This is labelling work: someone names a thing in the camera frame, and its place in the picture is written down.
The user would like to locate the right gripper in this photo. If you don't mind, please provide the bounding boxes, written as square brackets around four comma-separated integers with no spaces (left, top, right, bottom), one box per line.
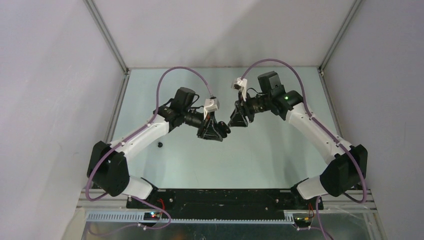
[228,90,272,128]

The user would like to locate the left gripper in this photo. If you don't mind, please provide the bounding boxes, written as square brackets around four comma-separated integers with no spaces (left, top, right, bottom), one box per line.
[182,108,223,142]

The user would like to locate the black earbud charging case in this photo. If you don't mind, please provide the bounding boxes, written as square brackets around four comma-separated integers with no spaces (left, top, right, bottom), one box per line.
[217,121,231,138]

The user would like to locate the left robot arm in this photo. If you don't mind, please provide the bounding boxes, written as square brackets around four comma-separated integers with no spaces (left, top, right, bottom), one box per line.
[87,87,231,208]

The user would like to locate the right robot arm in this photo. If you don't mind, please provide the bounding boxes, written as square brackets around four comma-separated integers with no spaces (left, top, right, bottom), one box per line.
[228,71,368,209]

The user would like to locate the left controller board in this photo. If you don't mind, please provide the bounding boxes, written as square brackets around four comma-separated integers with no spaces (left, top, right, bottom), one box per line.
[143,212,162,221]

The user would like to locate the controller board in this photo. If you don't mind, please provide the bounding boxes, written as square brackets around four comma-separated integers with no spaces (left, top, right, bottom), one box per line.
[293,217,313,229]
[143,212,162,221]

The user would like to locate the right controller board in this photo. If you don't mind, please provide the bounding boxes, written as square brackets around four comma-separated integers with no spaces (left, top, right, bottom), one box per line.
[293,217,313,229]

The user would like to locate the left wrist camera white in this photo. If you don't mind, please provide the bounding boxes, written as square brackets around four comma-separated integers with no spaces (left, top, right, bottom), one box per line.
[203,97,220,119]

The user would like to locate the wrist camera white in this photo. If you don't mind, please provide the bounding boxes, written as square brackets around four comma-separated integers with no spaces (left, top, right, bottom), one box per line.
[231,77,248,102]
[203,97,220,119]

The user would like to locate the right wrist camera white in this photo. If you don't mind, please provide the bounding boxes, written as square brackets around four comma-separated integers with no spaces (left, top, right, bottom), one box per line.
[231,77,248,102]

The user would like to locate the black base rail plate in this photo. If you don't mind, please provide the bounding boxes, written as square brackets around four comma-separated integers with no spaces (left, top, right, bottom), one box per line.
[146,188,324,221]

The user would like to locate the grey slotted cable duct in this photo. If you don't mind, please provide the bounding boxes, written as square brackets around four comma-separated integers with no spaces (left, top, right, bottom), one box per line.
[86,210,296,225]

